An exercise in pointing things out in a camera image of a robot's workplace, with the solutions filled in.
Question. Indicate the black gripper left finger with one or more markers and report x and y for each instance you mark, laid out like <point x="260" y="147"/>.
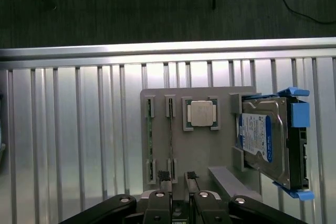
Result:
<point x="157" y="208"/>

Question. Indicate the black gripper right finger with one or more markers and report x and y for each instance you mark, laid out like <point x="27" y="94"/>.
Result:
<point x="207" y="208"/>

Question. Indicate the black RAM stick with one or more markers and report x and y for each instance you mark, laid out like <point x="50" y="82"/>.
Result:
<point x="171" y="140"/>

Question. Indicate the green RAM stick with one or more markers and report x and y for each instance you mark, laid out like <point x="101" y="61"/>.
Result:
<point x="150" y="134"/>

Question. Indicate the grey parts rack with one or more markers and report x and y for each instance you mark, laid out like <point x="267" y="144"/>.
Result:
<point x="199" y="153"/>

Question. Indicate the silver CPU chip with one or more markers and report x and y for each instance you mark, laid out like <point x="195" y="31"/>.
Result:
<point x="203" y="113"/>

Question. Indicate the hard disk with blue bracket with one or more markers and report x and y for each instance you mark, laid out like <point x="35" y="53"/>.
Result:
<point x="265" y="134"/>

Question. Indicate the aluminium table frame rail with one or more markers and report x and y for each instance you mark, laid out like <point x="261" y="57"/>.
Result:
<point x="168" y="48"/>

